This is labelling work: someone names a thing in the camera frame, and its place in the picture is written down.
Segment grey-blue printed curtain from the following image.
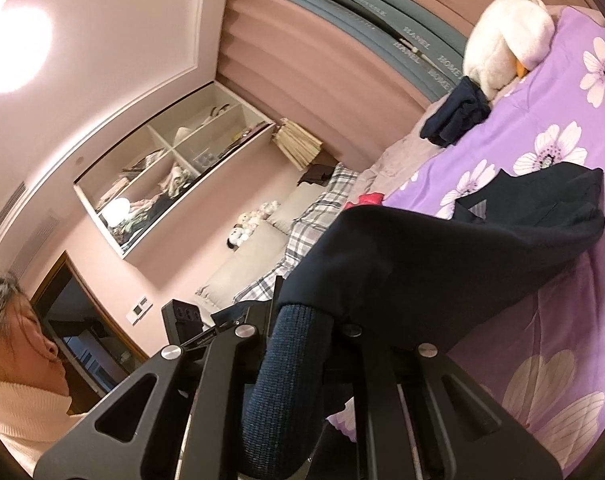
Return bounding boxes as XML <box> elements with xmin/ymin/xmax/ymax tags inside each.
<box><xmin>231</xmin><ymin>0</ymin><xmax>483</xmax><ymax>103</ymax></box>

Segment beige pillow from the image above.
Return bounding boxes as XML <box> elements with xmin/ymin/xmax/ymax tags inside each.
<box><xmin>267</xmin><ymin>185</ymin><xmax>333</xmax><ymax>233</ymax></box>

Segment white wall shelf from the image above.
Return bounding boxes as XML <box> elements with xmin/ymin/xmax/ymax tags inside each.
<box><xmin>73</xmin><ymin>80</ymin><xmax>276</xmax><ymax>261</ymax></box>

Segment white plush goose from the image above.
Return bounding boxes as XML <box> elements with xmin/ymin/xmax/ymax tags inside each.
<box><xmin>463</xmin><ymin>0</ymin><xmax>556</xmax><ymax>101</ymax></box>

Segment dark brown cloth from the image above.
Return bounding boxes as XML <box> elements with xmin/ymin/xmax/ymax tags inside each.
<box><xmin>297</xmin><ymin>162</ymin><xmax>339</xmax><ymax>187</ymax></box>

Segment navy zip jacket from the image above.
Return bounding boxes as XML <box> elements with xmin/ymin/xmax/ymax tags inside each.
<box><xmin>240</xmin><ymin>162</ymin><xmax>605</xmax><ymax>480</ymax></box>

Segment white globe lamp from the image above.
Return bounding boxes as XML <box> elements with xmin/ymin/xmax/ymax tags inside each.
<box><xmin>104</xmin><ymin>197</ymin><xmax>131</xmax><ymax>227</ymax></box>

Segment beige pillows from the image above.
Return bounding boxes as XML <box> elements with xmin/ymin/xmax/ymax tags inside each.
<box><xmin>196</xmin><ymin>220</ymin><xmax>294</xmax><ymax>311</ymax></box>

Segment round ceiling lamp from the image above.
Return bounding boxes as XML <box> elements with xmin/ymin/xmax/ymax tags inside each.
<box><xmin>0</xmin><ymin>5</ymin><xmax>53</xmax><ymax>93</ymax></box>

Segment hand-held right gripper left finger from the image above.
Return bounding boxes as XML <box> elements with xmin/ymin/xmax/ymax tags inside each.
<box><xmin>37</xmin><ymin>275</ymin><xmax>284</xmax><ymax>480</ymax></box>

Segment person's head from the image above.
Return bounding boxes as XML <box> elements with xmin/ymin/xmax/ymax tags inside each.
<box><xmin>0</xmin><ymin>275</ymin><xmax>74</xmax><ymax>402</ymax></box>

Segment taupe bed sheet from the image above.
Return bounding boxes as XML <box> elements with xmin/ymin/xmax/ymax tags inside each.
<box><xmin>353</xmin><ymin>100</ymin><xmax>463</xmax><ymax>202</ymax></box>

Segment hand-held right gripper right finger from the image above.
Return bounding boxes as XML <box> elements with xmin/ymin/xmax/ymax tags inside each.
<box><xmin>325</xmin><ymin>324</ymin><xmax>564</xmax><ymax>480</ymax></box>

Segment white turtleneck sweater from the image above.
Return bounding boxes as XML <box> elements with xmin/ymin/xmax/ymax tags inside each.
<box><xmin>0</xmin><ymin>379</ymin><xmax>99</xmax><ymax>480</ymax></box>

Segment white wall switch panel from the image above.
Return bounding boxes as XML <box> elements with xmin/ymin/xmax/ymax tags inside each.
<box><xmin>126</xmin><ymin>297</ymin><xmax>151</xmax><ymax>324</ymax></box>

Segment wooden door frame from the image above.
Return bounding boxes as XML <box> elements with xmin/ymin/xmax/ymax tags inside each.
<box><xmin>30</xmin><ymin>252</ymin><xmax>150</xmax><ymax>401</ymax></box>

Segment cluster of small plush toys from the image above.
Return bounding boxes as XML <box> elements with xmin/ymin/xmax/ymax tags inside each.
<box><xmin>227</xmin><ymin>201</ymin><xmax>281</xmax><ymax>248</ymax></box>

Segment red down jacket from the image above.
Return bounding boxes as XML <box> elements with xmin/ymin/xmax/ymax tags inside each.
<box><xmin>343</xmin><ymin>192</ymin><xmax>384</xmax><ymax>211</ymax></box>

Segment folded navy clothes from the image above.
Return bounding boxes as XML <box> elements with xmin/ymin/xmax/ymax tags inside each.
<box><xmin>421</xmin><ymin>76</ymin><xmax>491</xmax><ymax>148</ymax></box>

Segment white air vent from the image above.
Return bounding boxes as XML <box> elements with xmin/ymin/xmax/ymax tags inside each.
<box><xmin>0</xmin><ymin>180</ymin><xmax>63</xmax><ymax>281</ymax></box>

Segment grey plaid pillow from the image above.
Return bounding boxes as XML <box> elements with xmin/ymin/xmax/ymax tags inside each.
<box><xmin>232</xmin><ymin>165</ymin><xmax>361</xmax><ymax>306</ymax></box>

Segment purple floral blanket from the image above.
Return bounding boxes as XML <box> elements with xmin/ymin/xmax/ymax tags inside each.
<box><xmin>327</xmin><ymin>5</ymin><xmax>605</xmax><ymax>480</ymax></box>

